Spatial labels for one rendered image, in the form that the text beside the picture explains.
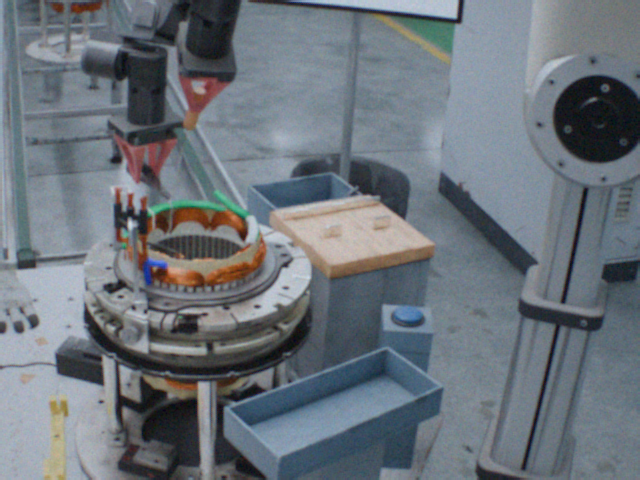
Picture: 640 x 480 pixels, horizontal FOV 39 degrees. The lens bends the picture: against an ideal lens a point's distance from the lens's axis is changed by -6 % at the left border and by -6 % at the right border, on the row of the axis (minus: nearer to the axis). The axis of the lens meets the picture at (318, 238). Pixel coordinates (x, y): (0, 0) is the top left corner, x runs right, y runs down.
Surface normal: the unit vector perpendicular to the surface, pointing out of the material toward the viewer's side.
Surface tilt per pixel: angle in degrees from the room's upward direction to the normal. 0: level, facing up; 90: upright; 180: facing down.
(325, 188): 90
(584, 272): 90
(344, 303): 90
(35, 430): 0
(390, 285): 90
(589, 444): 0
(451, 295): 0
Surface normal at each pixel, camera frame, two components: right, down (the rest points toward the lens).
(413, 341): -0.03, 0.44
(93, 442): 0.07, -0.89
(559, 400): -0.32, 0.40
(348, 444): 0.61, 0.39
